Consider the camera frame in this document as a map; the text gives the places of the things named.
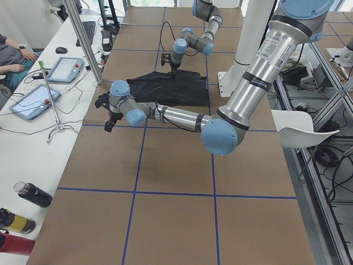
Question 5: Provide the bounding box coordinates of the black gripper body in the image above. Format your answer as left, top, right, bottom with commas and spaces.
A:
161, 53, 181, 72
104, 112, 124, 132

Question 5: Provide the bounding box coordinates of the black graphic t-shirt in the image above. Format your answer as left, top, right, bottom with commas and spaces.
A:
127, 70, 210, 106

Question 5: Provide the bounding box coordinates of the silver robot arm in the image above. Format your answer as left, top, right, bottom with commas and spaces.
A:
161, 0, 223, 79
105, 1, 332, 155

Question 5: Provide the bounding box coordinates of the pile of clothes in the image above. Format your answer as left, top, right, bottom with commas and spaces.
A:
281, 51, 314, 84

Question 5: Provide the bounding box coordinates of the metal stand with green tip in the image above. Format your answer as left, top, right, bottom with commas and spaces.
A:
38, 61, 78, 144

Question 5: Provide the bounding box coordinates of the black power adapter box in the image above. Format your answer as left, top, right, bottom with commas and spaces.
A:
101, 30, 113, 51

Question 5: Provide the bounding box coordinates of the far blue teach pendant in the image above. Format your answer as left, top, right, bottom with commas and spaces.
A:
47, 57, 84, 83

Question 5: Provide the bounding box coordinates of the blue teach pendant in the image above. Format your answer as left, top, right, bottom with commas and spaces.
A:
47, 57, 84, 83
9, 84, 50, 120

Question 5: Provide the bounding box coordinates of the near blue teach pendant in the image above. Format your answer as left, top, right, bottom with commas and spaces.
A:
9, 84, 50, 120

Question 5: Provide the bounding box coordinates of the black keyboard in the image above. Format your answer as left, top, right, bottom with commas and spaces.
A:
82, 21, 96, 45

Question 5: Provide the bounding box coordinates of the black computer mouse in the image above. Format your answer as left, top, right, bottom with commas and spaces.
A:
55, 46, 68, 54

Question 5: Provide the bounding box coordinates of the black water bottle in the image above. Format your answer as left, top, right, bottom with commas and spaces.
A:
13, 181, 52, 208

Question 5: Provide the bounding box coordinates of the seated person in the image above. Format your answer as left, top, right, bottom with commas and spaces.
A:
1, 35, 41, 92

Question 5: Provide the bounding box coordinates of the white curved plastic sheet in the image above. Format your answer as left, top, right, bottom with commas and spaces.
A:
271, 110, 340, 148

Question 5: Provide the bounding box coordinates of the yellow black bottle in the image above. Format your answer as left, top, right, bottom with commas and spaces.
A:
1, 208, 36, 234

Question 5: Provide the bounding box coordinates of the red bottle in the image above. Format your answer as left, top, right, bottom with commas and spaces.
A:
1, 233, 36, 256

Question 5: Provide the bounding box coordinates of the aluminium frame post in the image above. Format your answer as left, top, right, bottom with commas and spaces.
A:
63, 0, 103, 84

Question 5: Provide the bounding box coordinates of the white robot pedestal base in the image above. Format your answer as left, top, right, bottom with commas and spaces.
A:
218, 0, 277, 97

